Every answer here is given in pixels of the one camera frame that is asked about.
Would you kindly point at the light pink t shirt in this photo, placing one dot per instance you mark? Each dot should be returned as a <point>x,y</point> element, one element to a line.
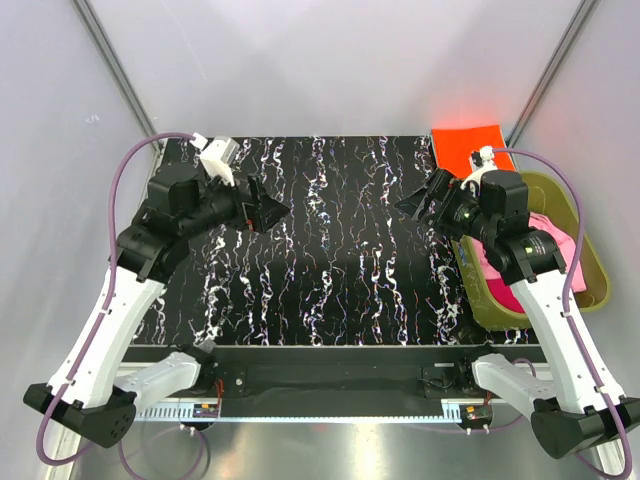
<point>565,243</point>

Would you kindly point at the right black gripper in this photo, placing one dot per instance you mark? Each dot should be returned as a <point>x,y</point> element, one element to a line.
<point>445,188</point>

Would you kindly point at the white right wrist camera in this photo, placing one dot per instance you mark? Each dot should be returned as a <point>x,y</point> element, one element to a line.
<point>482,161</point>

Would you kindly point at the aluminium frame rail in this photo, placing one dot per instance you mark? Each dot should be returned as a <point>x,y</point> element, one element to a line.
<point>184,412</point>

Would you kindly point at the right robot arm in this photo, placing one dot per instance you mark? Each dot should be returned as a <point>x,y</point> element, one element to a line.
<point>582,406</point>

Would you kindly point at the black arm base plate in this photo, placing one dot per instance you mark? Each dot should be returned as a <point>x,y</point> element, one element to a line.
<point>338,384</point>

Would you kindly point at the folded orange t shirt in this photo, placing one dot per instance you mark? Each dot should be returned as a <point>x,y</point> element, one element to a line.
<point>453,147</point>

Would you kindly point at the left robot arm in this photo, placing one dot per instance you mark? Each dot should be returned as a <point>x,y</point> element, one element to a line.
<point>87,395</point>

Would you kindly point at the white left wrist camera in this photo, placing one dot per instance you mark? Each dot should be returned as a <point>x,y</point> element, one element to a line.
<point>216,156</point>

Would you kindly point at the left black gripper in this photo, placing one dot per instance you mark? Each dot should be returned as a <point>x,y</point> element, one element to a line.
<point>260,216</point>

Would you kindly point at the black marbled table mat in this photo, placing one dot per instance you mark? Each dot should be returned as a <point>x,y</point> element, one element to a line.
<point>343,268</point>

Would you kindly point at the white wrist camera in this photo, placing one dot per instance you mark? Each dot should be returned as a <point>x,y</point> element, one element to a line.
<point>216,156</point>
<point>482,161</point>

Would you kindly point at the magenta t shirt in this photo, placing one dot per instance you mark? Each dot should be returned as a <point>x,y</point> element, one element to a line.
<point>503,295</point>

